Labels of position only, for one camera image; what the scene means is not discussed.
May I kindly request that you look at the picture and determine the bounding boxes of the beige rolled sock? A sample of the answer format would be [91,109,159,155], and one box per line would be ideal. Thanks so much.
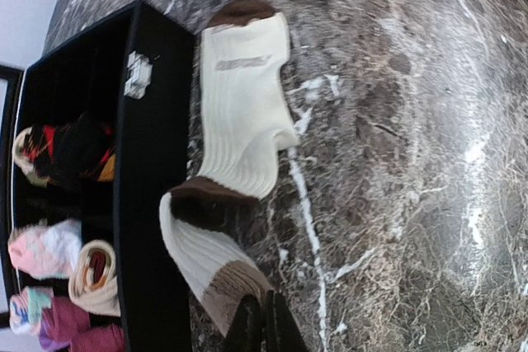
[68,240,120,317]

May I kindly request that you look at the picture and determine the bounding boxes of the black glass-lid sock box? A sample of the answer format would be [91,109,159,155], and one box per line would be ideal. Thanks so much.
[1,0,195,351]

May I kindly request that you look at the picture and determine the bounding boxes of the black red yellow argyle sock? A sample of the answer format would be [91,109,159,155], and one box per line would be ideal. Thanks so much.
[22,112,116,191]

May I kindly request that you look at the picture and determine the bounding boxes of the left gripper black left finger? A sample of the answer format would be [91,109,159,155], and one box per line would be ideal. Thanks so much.
[223,295,262,352]

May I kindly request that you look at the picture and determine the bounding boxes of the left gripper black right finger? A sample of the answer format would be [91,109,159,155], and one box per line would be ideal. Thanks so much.
[266,290,309,352]

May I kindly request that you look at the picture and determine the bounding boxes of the magenta rolled sock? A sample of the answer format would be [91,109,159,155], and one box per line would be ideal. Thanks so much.
[40,297,126,351]

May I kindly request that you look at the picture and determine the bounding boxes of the white brown striped sock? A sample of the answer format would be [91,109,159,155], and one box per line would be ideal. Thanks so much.
[159,0,299,334]

